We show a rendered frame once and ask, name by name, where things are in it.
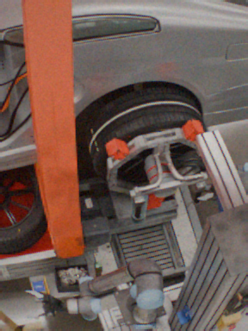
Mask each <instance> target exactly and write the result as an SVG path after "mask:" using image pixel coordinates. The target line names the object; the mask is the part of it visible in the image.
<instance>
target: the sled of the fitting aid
mask: <svg viewBox="0 0 248 331"><path fill-rule="evenodd" d="M89 190H93V191H94V192H95V193H96V196H97V200H98V202H99V205H100V208H101V212H102V215H104V216H106V217H107V218H108V222H109V226H110V227H111V234H117V233H120V232H123V231H128V230H131V229H134V228H144V227H148V226H151V225H155V224H159V223H163V222H168V221H172V220H176V219H177V216H178V213H177V210H176V209H174V210H171V211H167V212H164V213H160V214H156V215H150V216H146V219H145V221H144V222H142V223H141V224H136V223H134V222H133V221H132V220H128V221H124V222H117V220H116V218H115V210H114V207H113V204H112V202H111V198H110V195H109V190H108V187H107V185H106V182H104V181H99V182H95V183H89Z"/></svg>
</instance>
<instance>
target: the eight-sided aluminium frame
mask: <svg viewBox="0 0 248 331"><path fill-rule="evenodd" d="M156 138H164V139H156ZM155 139H156V140H155ZM175 142H180V143H183V144H186V145H188V146H190V147H193V148H194V149H195V152H196V153H197V154H198V155H199V156H201V154H200V152H199V150H198V148H197V146H196V145H195V142H194V141H187V140H186V138H185V135H184V132H183V129H182V128H173V129H170V130H166V131H162V132H158V133H154V134H147V135H139V136H138V137H136V138H133V140H132V141H130V142H129V143H128V144H127V147H128V151H129V153H130V154H129V155H128V156H127V157H126V158H124V159H121V160H118V159H112V158H109V159H108V161H107V162H108V176H107V181H108V186H109V188H110V189H111V190H115V191H118V192H121V193H124V194H128V195H129V191H130V190H131V188H133V187H138V186H144V185H148V184H149V182H146V183H143V184H132V183H129V182H127V181H123V180H120V179H118V178H117V168H118V167H120V166H122V165H123V164H124V163H126V162H127V161H128V160H130V159H132V158H133V157H135V156H136V155H137V154H139V153H140V152H141V151H142V150H145V149H147V148H152V147H157V146H163V145H165V144H169V143H170V144H171V143H175ZM200 170H201V169H200V167H199V166H198V165H193V166H183V167H182V168H180V169H179V170H177V172H178V173H179V174H180V175H182V176H186V177H187V176H191V175H193V174H195V173H196V172H198V171H200ZM185 172H186V173H185Z"/></svg>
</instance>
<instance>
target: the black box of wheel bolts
mask: <svg viewBox="0 0 248 331"><path fill-rule="evenodd" d="M53 268H54V277H55V284H56V286H57V288H58V292H59V293H61V292H63V293H67V292H80V287H79V285H80V283H79V279H80V278H83V277H90V273H89V266H88V264H82V265H62V266H59V265H56V266H54V267H53Z"/></svg>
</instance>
